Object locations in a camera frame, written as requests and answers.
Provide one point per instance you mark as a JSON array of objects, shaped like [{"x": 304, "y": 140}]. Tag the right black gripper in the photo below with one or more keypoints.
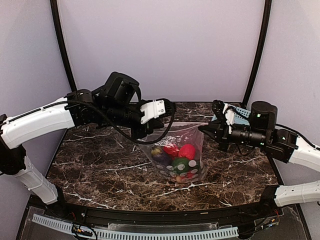
[{"x": 219, "y": 132}]

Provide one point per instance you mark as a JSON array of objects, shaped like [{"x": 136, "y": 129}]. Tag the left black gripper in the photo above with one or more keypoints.
[{"x": 152, "y": 124}]

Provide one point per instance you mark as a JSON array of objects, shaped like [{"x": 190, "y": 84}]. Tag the clear zip top bag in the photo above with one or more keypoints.
[{"x": 178, "y": 156}]

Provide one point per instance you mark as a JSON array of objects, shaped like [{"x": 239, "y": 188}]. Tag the green fake avocado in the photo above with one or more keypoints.
[{"x": 182, "y": 165}]

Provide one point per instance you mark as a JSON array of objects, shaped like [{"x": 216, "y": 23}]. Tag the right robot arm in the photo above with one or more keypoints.
[{"x": 260, "y": 130}]

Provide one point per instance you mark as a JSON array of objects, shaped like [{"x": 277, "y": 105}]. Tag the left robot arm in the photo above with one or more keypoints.
[{"x": 108, "y": 105}]

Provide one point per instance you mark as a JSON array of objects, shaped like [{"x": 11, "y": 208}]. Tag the light blue plastic basket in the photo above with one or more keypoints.
[{"x": 241, "y": 113}]

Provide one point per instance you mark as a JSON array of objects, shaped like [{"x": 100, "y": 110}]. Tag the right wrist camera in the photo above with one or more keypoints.
[{"x": 223, "y": 112}]

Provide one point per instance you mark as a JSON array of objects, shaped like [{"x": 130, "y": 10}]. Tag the black front rail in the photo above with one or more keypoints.
[{"x": 237, "y": 215}]

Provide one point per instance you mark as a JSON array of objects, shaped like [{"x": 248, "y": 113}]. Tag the white slotted cable duct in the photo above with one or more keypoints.
[{"x": 125, "y": 232}]

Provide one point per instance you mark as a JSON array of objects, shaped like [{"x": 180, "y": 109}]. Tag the right black frame post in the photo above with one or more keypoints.
[{"x": 258, "y": 53}]

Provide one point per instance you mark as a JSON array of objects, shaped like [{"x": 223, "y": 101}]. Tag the black frame post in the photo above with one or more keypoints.
[
  {"x": 258, "y": 53},
  {"x": 61, "y": 44}
]

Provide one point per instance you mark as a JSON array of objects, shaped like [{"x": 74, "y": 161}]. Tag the left black frame post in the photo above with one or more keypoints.
[{"x": 61, "y": 44}]

